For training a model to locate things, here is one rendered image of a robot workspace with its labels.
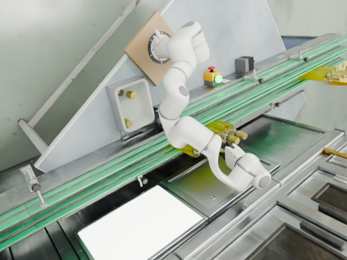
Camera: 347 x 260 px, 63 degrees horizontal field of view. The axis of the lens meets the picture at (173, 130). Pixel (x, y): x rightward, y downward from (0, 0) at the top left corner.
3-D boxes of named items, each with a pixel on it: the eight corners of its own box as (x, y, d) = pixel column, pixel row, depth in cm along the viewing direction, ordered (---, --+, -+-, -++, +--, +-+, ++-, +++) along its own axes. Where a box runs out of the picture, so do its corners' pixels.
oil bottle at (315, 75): (297, 78, 205) (338, 84, 183) (297, 70, 202) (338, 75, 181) (301, 76, 207) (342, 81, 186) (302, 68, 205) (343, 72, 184)
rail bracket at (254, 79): (241, 80, 168) (260, 84, 158) (240, 68, 165) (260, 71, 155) (246, 79, 170) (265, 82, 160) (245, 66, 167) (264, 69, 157)
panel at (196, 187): (74, 238, 115) (111, 297, 90) (72, 232, 114) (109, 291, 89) (226, 146, 160) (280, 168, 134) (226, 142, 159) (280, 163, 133)
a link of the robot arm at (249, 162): (239, 179, 96) (256, 156, 96) (223, 164, 105) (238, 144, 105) (265, 194, 104) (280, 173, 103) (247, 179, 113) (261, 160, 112)
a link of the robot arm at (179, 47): (171, 85, 114) (154, 50, 105) (195, 54, 128) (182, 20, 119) (191, 84, 109) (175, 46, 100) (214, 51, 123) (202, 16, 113)
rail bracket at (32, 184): (27, 189, 118) (41, 215, 101) (10, 155, 110) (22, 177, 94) (38, 183, 120) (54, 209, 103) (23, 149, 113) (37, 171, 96)
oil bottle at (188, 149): (169, 145, 147) (196, 160, 131) (167, 135, 144) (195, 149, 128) (177, 141, 149) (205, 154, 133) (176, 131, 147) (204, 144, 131)
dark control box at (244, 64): (235, 71, 181) (246, 72, 175) (234, 59, 178) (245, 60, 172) (243, 67, 185) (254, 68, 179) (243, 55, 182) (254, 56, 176)
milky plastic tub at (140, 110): (117, 129, 140) (125, 134, 133) (105, 86, 130) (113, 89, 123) (146, 116, 148) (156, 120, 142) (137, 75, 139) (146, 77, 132)
